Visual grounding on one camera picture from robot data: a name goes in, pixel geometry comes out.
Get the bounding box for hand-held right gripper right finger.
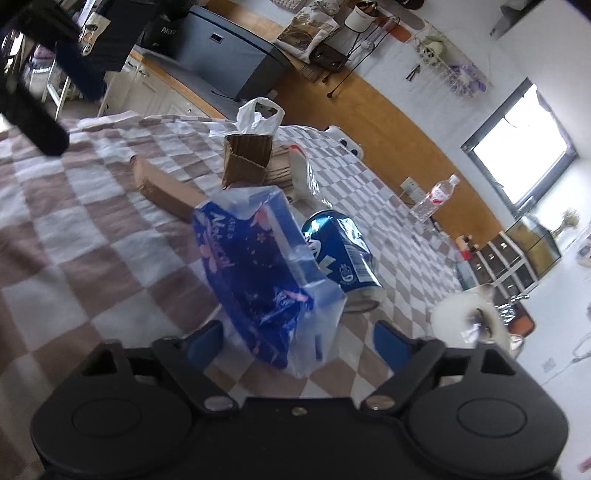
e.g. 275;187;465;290
360;320;520;412

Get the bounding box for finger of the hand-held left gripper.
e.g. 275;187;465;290
0;0;112;158

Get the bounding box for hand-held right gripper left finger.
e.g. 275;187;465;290
81;320;237;414

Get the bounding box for blue tissue pack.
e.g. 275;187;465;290
191;185;348;378

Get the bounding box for white plastic bag red print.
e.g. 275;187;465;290
209;97;284;140

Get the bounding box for clear bag with orange trim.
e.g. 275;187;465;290
288;143;334;209

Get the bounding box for white metal stool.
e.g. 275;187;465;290
43;69;75;110

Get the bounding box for black fabric bag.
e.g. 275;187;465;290
80;0;158;73

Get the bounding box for white cabinet row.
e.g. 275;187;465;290
99;48;227;121

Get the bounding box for white cat-shaped lamp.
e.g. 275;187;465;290
429;283;525;357

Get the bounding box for black glossy shopping bag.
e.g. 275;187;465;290
140;16;186;49

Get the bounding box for blue drink can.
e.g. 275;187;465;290
302;209;385;302

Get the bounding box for orange chair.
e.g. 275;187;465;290
501;299;537;338

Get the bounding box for white drawer unit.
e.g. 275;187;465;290
470;228;541;296

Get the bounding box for grey storage box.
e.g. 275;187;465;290
172;5;292;100

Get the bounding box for flat brown cardboard piece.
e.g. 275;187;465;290
131;155;218;223

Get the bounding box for clear water bottle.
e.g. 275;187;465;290
410;174;461;222

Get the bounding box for checkered tablecloth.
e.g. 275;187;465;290
0;111;467;418

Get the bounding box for glass fish tank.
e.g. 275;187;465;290
503;214;562;278

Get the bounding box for open cardboard box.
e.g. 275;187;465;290
221;133;273;190

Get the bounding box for corrugated cardboard stack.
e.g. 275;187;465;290
265;145;297;193

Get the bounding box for dried flowers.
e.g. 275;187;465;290
551;208;581;239

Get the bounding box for printed canvas tote bag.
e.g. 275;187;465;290
272;4;343;64

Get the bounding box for dark framed window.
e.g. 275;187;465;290
461;78;578;209

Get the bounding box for brown satchel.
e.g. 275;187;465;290
313;43;352;70

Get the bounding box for purple plush toy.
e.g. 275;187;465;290
450;62;491;93

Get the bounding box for white bucket bag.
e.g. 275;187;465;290
344;2;380;33

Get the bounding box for white wall socket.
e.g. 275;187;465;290
399;176;424;202

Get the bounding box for white wire wall shelf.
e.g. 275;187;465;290
415;36;491;96

